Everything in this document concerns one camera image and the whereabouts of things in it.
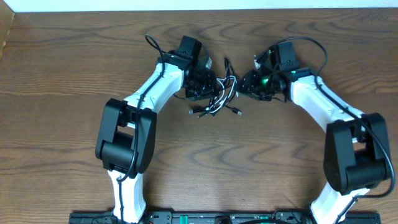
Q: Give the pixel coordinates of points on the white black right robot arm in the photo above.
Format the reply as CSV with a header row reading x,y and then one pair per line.
x,y
356,155

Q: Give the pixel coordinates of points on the brown side panel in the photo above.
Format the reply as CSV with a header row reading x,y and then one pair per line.
x,y
6,20

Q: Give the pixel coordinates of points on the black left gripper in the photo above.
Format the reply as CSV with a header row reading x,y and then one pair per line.
x,y
212,89

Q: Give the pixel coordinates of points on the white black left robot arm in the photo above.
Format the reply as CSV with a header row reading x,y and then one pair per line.
x,y
126,139

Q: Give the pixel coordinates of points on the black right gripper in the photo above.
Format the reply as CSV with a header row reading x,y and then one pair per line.
x,y
249,78

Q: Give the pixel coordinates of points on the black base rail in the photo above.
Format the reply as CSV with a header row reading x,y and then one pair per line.
x,y
285,216

